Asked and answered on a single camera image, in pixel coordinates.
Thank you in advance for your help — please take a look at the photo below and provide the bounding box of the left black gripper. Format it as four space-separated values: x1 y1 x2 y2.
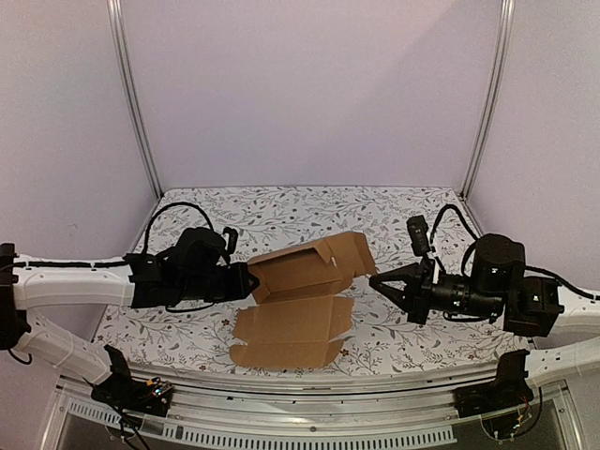
178 262 259 304

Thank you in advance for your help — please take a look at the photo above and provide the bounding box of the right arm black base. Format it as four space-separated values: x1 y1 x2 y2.
452 350 544 443

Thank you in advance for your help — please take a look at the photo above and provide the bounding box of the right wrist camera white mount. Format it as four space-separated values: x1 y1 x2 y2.
407 215 445 274

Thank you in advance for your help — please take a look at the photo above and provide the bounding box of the aluminium front rail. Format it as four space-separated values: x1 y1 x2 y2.
43 363 585 449

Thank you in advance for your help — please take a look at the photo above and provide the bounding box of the right black braided cable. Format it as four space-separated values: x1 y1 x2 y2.
428 203 484 243

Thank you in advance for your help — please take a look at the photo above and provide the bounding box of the aluminium frame post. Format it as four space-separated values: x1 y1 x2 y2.
459 0 516 203
107 0 164 200

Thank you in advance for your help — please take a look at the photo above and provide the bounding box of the right aluminium frame post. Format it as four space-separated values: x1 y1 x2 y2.
459 0 516 203

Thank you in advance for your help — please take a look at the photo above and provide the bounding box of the left aluminium frame post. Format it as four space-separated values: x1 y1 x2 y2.
107 0 164 200

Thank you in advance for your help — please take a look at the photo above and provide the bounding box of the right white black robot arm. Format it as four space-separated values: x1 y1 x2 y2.
369 233 599 409

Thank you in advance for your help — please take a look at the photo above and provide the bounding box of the left black braided cable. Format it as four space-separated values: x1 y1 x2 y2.
142 202 219 257

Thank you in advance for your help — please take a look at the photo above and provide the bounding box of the floral patterned table mat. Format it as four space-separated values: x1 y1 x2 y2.
95 187 527 379

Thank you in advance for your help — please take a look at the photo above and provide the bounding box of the black braided cable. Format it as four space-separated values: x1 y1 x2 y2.
428 203 484 243
142 202 219 257

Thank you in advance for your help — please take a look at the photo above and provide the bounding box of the brown cardboard box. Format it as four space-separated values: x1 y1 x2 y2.
229 232 376 370

